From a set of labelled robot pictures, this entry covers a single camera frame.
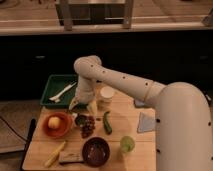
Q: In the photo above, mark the brown scrub brush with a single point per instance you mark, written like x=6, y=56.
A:
x=68, y=158

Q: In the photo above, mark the white plastic spatula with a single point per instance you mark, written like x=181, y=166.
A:
x=56, y=98

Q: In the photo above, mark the metal frame stand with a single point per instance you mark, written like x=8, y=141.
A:
x=94, y=12

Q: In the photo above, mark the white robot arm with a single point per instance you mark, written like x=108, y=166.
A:
x=183, y=126

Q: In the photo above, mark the green cucumber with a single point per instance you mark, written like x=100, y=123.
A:
x=107, y=126

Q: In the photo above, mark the blue folded cloth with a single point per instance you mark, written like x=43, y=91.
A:
x=146, y=123

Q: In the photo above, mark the white cylindrical container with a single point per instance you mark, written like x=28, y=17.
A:
x=106, y=94

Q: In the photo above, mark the blue sponge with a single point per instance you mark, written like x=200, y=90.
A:
x=139, y=104

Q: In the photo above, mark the yellow lemon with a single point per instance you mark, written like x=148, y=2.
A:
x=54, y=122

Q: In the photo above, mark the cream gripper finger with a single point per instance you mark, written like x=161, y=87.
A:
x=92, y=108
x=73, y=103

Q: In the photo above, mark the green plastic cup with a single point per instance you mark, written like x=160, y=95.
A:
x=127, y=144

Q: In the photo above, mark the dark maroon bowl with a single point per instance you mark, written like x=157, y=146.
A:
x=95, y=152

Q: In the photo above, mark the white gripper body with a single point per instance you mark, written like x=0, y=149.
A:
x=85, y=92

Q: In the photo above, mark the green plastic tray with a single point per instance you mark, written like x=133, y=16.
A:
x=55, y=84

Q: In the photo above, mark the orange bowl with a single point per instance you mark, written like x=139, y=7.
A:
x=65, y=125

